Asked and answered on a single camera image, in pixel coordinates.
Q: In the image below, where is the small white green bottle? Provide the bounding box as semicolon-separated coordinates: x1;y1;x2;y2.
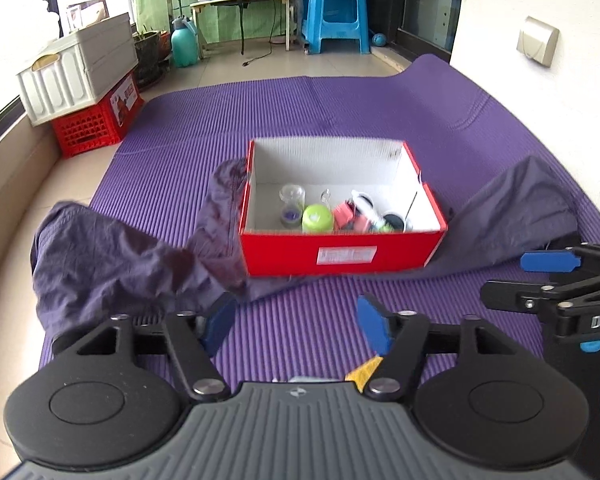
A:
366;211;395;233

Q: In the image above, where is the pink small container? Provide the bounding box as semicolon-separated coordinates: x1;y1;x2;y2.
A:
334;200;372;233

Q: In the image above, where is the yellow carton box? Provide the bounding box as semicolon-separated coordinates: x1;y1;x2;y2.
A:
344;356;384;393

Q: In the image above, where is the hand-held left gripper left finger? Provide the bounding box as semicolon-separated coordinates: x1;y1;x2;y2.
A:
51;291;237;402

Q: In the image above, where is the red cardboard box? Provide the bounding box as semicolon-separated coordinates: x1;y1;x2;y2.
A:
238;139;449;277

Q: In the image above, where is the beige wall socket cover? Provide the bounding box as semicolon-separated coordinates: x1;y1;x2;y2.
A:
516;16;561;67

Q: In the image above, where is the green spray bottle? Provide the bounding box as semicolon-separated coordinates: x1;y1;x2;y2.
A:
171;17;199;68

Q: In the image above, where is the dark purple cloth garment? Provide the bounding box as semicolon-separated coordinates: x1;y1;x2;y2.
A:
30;155;581;343

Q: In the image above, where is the red plastic crate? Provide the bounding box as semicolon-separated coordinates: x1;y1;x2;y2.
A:
50;72;146;159

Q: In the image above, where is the dark plant pot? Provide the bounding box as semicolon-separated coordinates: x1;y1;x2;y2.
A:
132;30;163;86

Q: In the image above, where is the purple ribbed mat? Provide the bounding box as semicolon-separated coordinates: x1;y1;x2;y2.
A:
39;55;600;391

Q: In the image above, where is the lime green round container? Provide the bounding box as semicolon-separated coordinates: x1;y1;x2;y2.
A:
301;202;336;233

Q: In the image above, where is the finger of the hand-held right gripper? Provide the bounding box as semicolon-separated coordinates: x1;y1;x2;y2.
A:
520;244;600;276
480;271;600;318

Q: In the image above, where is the black power cable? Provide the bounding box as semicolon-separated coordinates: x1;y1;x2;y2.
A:
239;0;277;68

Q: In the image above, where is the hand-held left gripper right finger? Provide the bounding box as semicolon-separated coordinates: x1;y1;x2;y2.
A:
356;294;528;403

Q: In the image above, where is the clear jar with purple contents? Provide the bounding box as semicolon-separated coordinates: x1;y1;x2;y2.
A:
279;185;306;231

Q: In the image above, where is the blue plastic stool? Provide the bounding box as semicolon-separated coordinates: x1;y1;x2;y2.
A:
297;0;371;56

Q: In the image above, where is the white plastic storage crate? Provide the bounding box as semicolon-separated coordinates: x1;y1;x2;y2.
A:
15;12;138;127

